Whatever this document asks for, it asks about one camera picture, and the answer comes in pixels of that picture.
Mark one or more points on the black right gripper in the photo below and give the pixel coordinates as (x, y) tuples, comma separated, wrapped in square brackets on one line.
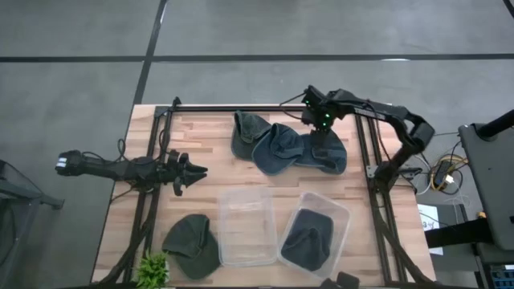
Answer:
[(319, 108)]

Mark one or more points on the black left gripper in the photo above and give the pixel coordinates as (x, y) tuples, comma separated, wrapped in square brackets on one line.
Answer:
[(172, 172)]

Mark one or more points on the blue denim cap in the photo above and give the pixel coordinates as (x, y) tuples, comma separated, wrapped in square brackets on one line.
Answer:
[(335, 158), (277, 150), (307, 241)]

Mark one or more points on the green cap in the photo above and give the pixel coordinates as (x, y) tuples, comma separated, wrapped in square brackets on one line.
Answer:
[(247, 132), (190, 245)]

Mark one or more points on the clear plastic container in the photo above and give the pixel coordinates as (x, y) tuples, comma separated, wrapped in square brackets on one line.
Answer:
[(341, 216), (247, 229)]

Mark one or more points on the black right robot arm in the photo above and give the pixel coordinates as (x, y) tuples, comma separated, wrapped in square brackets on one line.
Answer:
[(401, 120)]

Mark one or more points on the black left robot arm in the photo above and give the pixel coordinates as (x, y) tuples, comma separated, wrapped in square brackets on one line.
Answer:
[(108, 168)]

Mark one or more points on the small green potted plant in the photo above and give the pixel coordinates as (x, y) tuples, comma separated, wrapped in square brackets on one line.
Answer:
[(152, 271)]

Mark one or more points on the black power strip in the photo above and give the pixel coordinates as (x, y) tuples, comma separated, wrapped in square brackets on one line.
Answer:
[(441, 172)]

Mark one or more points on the white paper sheet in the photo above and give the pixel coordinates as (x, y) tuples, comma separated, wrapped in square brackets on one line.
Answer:
[(429, 233)]

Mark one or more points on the black boxy object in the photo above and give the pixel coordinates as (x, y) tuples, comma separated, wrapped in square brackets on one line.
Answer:
[(347, 280)]

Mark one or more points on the black beam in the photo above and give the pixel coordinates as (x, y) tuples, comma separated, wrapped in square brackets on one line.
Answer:
[(458, 233)]

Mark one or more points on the grey cart panel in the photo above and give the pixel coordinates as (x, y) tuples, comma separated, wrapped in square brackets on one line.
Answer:
[(490, 180)]

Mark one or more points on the black bar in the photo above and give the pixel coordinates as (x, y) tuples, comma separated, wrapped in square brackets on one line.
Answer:
[(496, 123)]

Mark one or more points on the electronics box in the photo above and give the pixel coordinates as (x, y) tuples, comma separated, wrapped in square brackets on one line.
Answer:
[(502, 278)]

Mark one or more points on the black metal table frame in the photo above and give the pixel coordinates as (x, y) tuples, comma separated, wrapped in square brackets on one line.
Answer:
[(261, 108)]

